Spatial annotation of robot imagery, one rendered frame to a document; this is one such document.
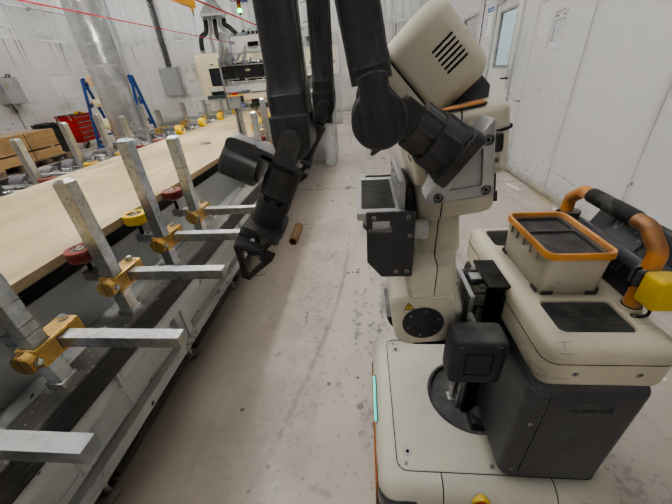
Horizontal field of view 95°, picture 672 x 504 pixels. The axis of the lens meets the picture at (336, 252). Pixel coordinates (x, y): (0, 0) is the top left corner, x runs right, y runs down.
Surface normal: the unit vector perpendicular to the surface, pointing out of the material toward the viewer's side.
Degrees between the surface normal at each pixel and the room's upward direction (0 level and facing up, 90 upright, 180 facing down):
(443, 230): 90
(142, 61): 90
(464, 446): 0
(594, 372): 90
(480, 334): 0
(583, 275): 92
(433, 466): 0
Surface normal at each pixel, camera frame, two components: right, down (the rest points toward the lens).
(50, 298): 0.99, -0.02
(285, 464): -0.07, -0.86
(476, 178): -0.07, 0.51
